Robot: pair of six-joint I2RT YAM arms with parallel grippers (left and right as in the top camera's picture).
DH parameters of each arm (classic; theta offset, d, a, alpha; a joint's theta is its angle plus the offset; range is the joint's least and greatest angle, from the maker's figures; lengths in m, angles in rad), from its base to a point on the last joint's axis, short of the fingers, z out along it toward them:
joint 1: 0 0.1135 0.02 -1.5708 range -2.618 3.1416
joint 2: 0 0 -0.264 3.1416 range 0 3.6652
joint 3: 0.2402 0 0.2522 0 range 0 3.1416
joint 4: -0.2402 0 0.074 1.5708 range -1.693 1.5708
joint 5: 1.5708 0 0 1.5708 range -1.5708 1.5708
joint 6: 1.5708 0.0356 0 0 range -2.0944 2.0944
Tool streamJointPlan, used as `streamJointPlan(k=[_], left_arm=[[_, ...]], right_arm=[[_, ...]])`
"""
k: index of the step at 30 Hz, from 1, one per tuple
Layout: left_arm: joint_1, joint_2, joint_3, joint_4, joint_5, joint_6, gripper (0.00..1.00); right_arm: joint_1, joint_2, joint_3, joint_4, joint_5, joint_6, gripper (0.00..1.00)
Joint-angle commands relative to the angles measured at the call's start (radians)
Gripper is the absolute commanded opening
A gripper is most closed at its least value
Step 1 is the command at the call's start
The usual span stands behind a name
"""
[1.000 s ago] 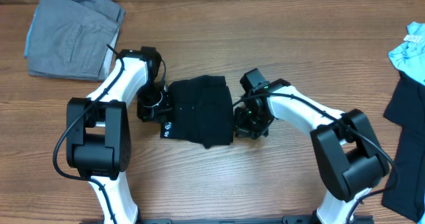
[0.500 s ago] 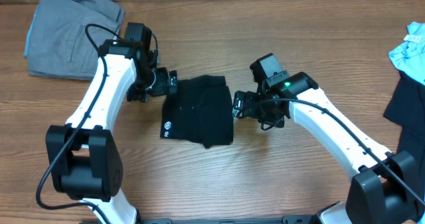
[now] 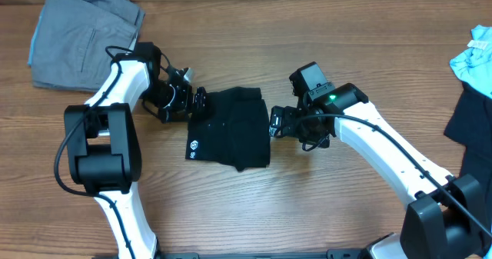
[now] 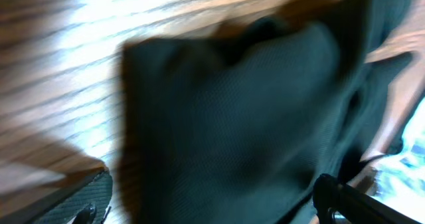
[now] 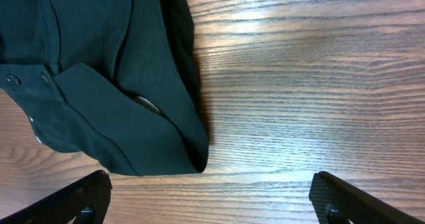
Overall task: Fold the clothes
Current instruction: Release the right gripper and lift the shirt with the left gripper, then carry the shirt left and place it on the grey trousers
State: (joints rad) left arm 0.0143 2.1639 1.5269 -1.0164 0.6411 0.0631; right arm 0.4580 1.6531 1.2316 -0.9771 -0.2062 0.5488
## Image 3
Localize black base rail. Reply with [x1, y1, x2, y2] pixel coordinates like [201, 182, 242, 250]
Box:
[91, 247, 370, 259]

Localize black garment at right edge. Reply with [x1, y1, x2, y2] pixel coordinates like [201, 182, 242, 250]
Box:
[444, 82, 492, 198]

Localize folded light blue garment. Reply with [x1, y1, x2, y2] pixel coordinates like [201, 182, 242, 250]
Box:
[27, 19, 41, 67]

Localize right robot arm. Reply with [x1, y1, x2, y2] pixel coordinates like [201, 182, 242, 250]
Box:
[270, 62, 491, 259]

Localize light blue shirt right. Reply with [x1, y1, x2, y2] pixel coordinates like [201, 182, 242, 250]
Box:
[450, 25, 491, 98]

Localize black Sydrogen t-shirt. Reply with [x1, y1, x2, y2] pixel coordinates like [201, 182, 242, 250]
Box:
[185, 87, 271, 172]

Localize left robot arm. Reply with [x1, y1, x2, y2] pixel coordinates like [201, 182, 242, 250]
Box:
[54, 42, 206, 258]

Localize folded grey trousers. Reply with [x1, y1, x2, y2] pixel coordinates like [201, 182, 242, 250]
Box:
[30, 0, 145, 91]

